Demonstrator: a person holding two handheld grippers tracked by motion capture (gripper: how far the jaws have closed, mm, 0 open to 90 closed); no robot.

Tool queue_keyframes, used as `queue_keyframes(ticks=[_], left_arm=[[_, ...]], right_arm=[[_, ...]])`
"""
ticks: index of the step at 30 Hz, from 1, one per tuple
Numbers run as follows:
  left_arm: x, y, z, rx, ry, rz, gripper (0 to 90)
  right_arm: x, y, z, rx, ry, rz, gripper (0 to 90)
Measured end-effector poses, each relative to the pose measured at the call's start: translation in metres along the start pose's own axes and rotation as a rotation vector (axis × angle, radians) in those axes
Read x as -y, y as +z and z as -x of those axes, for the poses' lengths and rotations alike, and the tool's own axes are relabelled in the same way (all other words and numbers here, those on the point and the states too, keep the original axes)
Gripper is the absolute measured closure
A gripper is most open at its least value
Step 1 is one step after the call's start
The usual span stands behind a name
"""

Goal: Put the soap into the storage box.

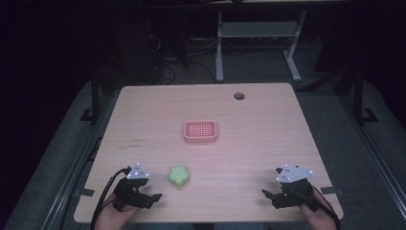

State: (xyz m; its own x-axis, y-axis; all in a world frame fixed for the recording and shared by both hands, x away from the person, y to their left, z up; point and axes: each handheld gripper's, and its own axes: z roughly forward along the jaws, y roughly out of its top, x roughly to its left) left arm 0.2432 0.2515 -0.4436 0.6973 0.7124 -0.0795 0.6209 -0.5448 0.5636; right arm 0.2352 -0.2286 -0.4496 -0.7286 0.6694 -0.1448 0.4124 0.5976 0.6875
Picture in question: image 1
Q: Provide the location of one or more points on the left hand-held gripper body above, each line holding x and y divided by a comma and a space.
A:
129, 191

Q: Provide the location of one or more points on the green flower-shaped soap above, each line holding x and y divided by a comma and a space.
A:
179, 175

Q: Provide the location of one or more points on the black metal stand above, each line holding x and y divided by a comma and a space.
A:
95, 96
359, 96

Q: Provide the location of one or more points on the pink soap dish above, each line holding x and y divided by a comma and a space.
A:
200, 131

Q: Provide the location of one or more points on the aluminium rail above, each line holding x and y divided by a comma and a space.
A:
73, 169
373, 150

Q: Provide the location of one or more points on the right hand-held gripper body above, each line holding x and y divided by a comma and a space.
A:
297, 191

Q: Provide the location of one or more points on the person's left hand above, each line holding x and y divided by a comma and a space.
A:
108, 218

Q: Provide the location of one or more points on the white metal desk frame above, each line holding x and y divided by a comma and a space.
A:
255, 29

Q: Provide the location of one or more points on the person's right hand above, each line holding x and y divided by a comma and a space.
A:
320, 218

